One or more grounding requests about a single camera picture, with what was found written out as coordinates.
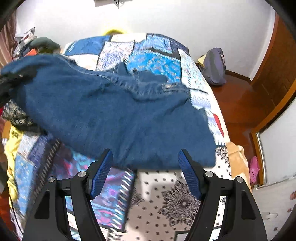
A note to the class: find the wall mounted black television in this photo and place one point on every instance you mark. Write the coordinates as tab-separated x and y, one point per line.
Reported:
117	3

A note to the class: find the grey purple backpack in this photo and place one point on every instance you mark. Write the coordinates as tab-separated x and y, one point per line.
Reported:
214	67

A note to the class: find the dark green cloth pile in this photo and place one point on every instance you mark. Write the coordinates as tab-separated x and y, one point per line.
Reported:
45	45

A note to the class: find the white sticker covered cabinet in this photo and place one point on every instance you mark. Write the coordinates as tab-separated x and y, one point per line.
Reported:
275	203

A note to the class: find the blue denim jacket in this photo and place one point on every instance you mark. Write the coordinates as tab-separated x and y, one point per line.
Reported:
140	116

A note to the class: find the dark patterned knit garment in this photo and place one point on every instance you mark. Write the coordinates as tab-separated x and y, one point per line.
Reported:
19	119

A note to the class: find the pink rubber clog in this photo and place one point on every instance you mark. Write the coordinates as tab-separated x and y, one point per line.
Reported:
253	170

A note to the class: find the yellow pillow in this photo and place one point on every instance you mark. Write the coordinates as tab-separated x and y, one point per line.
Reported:
113	32

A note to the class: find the beige plush blanket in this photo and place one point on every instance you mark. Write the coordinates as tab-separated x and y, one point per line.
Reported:
238	162

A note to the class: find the yellow printed shirt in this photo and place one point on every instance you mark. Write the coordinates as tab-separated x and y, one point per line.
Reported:
10	150

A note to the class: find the blue patchwork bedspread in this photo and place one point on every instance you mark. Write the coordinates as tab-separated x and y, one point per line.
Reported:
161	204

